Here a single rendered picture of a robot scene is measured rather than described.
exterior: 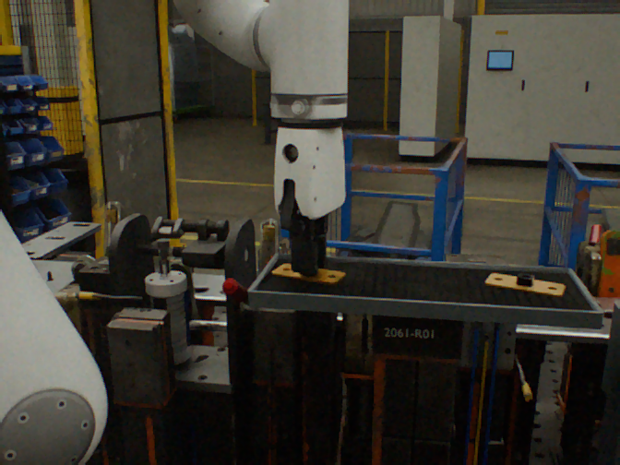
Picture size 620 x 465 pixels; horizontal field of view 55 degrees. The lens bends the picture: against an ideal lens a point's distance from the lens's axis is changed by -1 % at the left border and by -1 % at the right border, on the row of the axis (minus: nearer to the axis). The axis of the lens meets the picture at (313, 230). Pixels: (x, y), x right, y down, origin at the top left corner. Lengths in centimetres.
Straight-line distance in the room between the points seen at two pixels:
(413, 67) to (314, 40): 814
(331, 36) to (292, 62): 5
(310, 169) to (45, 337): 31
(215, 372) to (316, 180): 39
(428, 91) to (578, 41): 201
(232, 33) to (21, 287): 37
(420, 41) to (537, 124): 195
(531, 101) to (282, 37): 815
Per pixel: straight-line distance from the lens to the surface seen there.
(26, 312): 48
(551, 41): 875
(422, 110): 877
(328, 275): 72
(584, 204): 273
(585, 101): 881
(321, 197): 66
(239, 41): 72
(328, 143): 67
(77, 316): 99
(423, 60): 875
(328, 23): 65
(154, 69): 450
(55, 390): 48
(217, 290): 114
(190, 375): 92
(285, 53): 65
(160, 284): 88
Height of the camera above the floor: 141
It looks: 16 degrees down
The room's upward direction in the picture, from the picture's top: straight up
